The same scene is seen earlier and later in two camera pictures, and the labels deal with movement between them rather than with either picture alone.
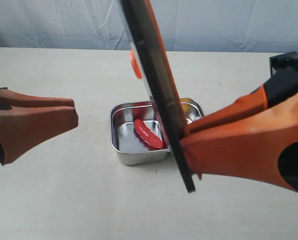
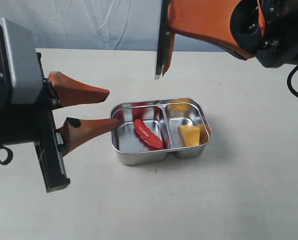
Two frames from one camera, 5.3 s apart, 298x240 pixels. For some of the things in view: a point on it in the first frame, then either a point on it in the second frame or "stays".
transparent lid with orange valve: [149, 70] to [165, 42]
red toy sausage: [147, 135] stays
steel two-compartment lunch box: [137, 138] stays
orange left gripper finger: [21, 130] to [76, 131]
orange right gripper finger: [249, 146] to [207, 20]
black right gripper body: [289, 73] to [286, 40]
